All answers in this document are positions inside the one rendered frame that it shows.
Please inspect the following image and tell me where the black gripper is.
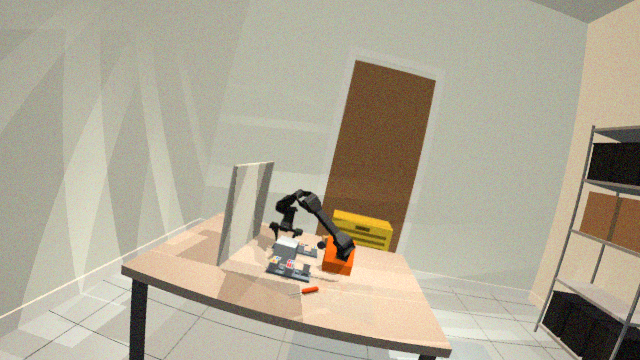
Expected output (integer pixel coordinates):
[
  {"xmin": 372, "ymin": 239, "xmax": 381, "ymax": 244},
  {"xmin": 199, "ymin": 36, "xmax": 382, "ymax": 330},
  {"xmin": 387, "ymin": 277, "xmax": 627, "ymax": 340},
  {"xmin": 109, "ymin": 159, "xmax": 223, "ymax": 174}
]
[{"xmin": 269, "ymin": 216, "xmax": 303, "ymax": 242}]

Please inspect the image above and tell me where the orange-handled screwdriver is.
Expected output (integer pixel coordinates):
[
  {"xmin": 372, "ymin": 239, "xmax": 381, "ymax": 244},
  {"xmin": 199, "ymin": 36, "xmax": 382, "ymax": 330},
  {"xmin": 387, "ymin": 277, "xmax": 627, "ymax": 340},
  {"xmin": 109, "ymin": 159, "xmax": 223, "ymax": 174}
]
[{"xmin": 293, "ymin": 287, "xmax": 319, "ymax": 295}]

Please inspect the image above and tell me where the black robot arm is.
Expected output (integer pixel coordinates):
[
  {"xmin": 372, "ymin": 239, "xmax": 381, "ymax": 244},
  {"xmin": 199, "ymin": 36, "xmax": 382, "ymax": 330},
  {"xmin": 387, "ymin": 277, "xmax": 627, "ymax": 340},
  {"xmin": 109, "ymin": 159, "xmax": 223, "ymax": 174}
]
[{"xmin": 275, "ymin": 189, "xmax": 356, "ymax": 262}]

